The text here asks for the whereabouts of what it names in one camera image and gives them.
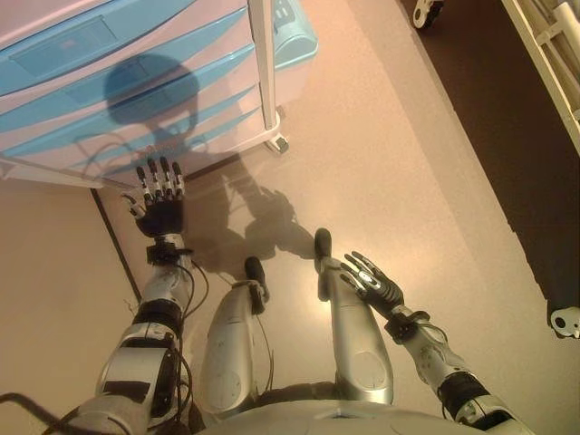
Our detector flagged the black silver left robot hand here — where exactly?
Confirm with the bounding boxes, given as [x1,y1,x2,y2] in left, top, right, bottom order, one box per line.
[121,156,187,239]

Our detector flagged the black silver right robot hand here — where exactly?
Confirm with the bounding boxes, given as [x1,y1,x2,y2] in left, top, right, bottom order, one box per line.
[338,251,405,318]

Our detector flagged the blue white cart drawer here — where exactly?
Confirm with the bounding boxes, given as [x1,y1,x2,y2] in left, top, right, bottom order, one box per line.
[0,43,263,137]

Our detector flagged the white cart caster wheel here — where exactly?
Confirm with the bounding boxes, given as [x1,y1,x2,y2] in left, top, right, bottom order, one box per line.
[266,135,290,157]

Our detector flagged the white medical cart blue drawers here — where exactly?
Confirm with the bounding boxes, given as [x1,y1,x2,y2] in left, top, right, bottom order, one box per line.
[0,0,290,191]

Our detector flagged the bed caster wheel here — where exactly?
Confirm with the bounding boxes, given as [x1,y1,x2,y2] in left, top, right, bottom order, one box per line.
[546,305,580,339]
[411,0,445,31]

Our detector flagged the waste bin with blue lid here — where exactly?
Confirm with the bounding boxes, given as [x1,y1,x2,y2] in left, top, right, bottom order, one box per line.
[271,0,319,105]

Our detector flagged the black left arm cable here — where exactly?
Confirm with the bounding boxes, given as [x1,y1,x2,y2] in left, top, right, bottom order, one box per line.
[171,260,212,435]

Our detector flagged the thick black tether cable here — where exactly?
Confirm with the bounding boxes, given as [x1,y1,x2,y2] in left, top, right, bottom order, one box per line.
[0,391,101,435]

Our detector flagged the beige hospital bed frame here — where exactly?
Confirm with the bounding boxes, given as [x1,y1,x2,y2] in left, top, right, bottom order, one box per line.
[500,0,580,159]

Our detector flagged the beige bed side rail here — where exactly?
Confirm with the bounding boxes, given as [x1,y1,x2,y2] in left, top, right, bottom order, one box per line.
[527,0,580,121]

